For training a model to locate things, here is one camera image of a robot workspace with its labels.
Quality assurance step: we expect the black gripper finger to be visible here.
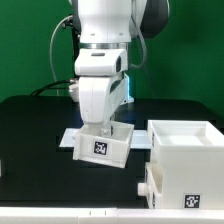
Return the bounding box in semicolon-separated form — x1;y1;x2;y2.
101;125;112;136

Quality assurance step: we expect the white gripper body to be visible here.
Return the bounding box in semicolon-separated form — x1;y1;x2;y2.
79;73;126;126

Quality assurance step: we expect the white drawer without knob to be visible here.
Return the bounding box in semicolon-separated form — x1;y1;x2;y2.
73;121;134;168

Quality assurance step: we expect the white drawer cabinet box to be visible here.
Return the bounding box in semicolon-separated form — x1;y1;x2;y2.
148;120;224;210

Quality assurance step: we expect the white drawer with knob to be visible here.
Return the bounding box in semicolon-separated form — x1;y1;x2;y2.
137;162;163;209

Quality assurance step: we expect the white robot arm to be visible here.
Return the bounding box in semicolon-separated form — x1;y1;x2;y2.
68;0;170;137

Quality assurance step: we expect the fiducial marker sheet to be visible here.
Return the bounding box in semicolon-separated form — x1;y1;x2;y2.
59;128;151;149

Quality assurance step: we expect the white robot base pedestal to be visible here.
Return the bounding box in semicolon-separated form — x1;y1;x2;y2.
123;74;134;104

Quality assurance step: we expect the black camera stand pole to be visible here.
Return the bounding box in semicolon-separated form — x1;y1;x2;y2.
62;15;80;102

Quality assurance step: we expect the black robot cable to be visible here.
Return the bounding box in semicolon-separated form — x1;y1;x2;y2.
49;14;75;83

